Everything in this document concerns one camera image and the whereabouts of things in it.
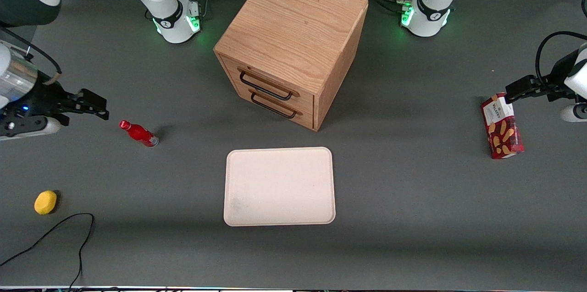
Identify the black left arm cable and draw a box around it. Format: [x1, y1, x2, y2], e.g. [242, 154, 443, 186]
[536, 31, 587, 93]

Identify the thin black table cable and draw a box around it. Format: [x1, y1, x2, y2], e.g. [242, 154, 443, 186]
[0, 213, 95, 290]

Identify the cream rectangular tray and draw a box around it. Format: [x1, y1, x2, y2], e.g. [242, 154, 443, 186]
[223, 147, 336, 227]

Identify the red plastic bottle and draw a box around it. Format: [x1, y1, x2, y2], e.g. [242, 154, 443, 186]
[119, 120, 160, 148]

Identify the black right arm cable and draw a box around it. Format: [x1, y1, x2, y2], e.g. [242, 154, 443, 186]
[0, 26, 63, 85]

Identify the red tartan shortbread box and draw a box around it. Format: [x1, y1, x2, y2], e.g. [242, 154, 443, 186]
[481, 93, 525, 160]

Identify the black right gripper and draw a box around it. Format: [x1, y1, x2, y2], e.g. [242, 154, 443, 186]
[0, 82, 110, 123]

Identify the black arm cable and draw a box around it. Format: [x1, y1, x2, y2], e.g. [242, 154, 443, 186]
[536, 31, 587, 93]
[0, 26, 63, 85]

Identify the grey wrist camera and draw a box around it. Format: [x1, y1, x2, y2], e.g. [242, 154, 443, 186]
[0, 116, 61, 140]
[560, 103, 587, 123]

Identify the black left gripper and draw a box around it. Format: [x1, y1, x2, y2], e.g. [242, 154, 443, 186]
[505, 49, 579, 104]

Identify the yellow lemon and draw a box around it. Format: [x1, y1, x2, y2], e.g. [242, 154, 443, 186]
[34, 190, 58, 215]

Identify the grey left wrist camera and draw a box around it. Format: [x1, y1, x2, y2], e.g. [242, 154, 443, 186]
[560, 103, 587, 123]

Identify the wooden oak drawer cabinet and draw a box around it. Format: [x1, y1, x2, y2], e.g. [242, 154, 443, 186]
[213, 0, 369, 132]

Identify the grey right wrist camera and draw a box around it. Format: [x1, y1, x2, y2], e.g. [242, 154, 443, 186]
[0, 116, 61, 140]

